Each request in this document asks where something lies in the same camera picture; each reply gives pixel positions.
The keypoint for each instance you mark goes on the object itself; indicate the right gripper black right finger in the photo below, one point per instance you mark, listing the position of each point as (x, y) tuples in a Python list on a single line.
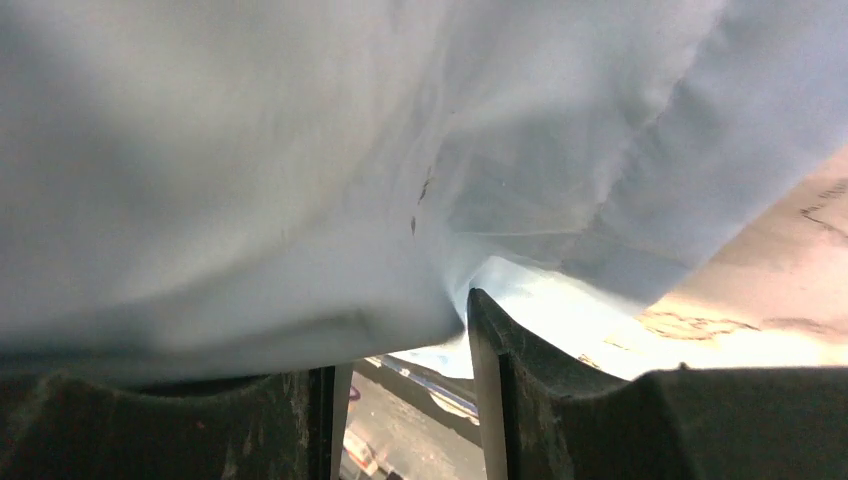
[(546, 415)]

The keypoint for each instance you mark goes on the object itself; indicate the light blue pillowcase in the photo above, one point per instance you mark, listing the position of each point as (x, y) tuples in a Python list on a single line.
[(206, 189)]

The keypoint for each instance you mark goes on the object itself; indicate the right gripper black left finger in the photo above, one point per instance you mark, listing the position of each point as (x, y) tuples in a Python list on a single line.
[(268, 427)]

